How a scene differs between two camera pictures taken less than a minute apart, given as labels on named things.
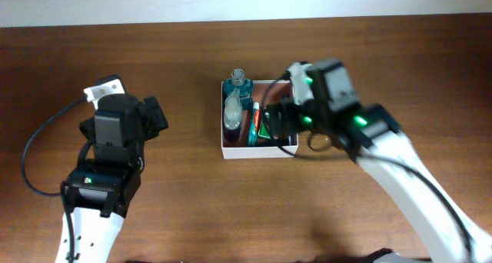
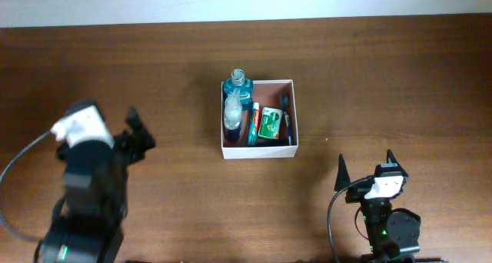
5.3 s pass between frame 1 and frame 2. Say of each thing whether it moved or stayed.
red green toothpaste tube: stayed
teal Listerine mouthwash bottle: stayed
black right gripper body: moved
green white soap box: stayed
